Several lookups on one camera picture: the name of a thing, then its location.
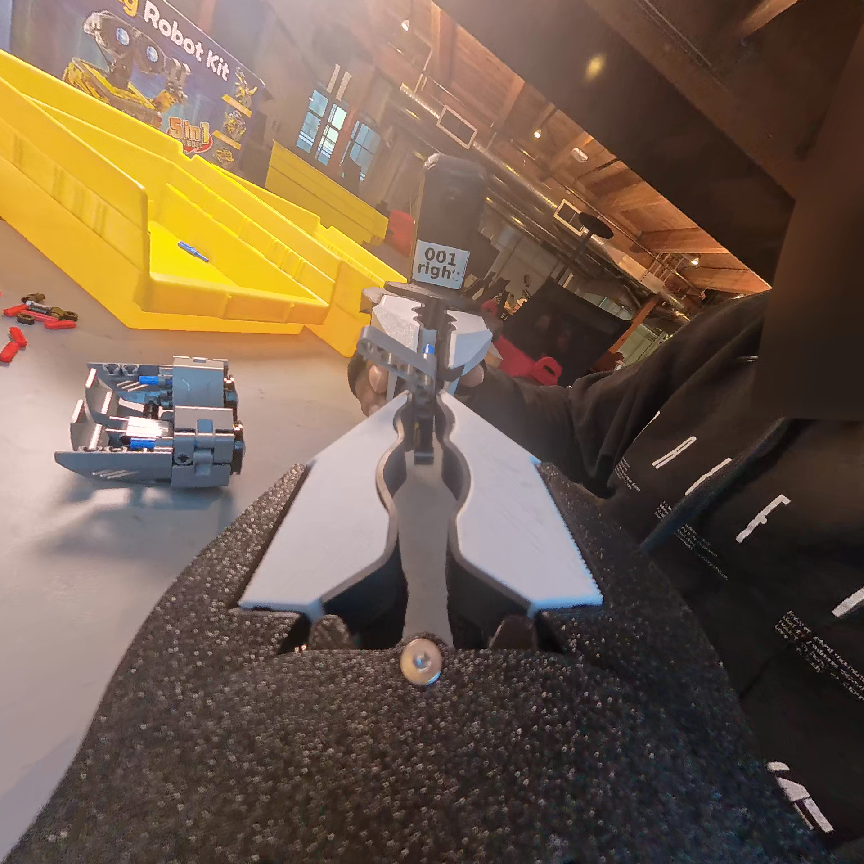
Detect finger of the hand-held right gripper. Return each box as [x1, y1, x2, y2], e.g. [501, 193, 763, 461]
[441, 316, 492, 394]
[368, 296, 425, 399]

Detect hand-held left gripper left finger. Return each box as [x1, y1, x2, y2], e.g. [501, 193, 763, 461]
[238, 391, 413, 613]

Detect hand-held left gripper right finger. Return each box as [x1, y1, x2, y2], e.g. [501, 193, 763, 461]
[437, 391, 603, 612]

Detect grey bent building beam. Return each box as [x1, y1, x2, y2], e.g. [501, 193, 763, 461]
[356, 324, 440, 406]

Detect black pin connector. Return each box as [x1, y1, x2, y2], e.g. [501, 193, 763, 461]
[412, 398, 440, 467]

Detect person's right forearm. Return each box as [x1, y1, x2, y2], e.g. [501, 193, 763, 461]
[466, 364, 649, 497]

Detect grey desk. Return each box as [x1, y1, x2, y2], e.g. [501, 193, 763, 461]
[0, 219, 487, 851]

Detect person's right hand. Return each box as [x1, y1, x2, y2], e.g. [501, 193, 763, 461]
[347, 354, 392, 417]

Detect yellow storage bin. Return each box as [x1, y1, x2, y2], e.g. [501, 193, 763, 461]
[265, 140, 406, 355]

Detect grey toy robot head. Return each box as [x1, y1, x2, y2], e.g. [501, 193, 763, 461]
[54, 355, 245, 490]

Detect robot kit box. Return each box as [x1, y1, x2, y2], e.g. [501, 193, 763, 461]
[10, 0, 267, 183]

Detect yellow bin with dividers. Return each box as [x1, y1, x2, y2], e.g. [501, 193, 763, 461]
[0, 49, 332, 336]

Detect scattered small building pieces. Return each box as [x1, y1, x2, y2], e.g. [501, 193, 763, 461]
[0, 290, 80, 365]

